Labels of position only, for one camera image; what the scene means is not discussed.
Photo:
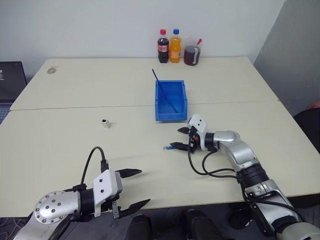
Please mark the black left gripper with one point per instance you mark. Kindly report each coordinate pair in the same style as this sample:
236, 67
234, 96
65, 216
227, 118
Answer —
119, 183

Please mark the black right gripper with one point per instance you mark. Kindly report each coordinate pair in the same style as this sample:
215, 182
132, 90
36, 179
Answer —
193, 140

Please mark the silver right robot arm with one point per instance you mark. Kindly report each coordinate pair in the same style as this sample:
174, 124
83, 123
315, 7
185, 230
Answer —
238, 153

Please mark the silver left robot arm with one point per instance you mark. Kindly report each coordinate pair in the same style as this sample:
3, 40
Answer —
55, 203

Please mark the blue plastic bin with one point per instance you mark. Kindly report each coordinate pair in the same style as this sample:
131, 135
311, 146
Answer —
172, 116

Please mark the blue straw in bin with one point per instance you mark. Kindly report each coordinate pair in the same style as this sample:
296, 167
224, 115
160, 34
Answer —
163, 90

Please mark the small white coupler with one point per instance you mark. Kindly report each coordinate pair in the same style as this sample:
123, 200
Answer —
106, 124

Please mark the dark rounded shape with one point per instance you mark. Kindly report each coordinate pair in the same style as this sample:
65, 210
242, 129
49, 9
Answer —
140, 228
200, 225

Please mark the clear cup with dark liquid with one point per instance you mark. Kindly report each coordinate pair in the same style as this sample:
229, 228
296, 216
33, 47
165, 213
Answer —
191, 55

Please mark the orange soda bottle blue cap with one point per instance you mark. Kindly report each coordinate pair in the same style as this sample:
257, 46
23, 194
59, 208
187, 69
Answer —
175, 48

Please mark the cola bottle with red cap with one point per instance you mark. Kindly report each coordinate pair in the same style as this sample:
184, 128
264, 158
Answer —
163, 47

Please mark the red tipped stirrer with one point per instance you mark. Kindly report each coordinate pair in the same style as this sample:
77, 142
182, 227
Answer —
199, 41

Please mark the person in black clothing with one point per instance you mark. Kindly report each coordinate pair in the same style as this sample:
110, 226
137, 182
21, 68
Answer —
310, 125

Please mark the grey partition panel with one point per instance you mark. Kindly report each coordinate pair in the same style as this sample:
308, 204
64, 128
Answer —
290, 45

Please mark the black laptop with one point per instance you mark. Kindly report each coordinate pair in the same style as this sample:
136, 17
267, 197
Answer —
11, 80

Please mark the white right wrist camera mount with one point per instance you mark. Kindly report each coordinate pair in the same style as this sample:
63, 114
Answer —
199, 123

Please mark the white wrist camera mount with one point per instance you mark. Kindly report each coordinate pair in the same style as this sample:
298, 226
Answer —
199, 123
105, 185

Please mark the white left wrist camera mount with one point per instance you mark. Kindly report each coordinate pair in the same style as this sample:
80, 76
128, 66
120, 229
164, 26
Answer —
105, 185

